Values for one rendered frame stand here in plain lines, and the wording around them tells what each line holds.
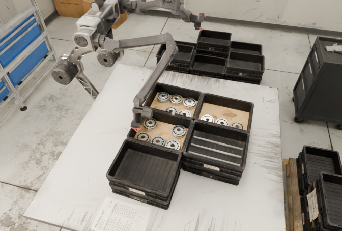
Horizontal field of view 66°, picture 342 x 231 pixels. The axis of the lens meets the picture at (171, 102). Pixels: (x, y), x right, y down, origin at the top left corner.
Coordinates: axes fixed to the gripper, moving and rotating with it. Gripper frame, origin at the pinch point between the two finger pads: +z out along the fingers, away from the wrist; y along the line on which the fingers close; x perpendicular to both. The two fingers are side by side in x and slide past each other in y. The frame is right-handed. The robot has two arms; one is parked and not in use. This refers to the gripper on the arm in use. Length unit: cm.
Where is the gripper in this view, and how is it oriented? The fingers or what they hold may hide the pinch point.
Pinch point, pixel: (139, 127)
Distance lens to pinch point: 182.9
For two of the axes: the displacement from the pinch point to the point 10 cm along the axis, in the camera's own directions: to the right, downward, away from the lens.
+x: -9.4, -2.6, 2.0
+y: 3.3, -7.1, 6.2
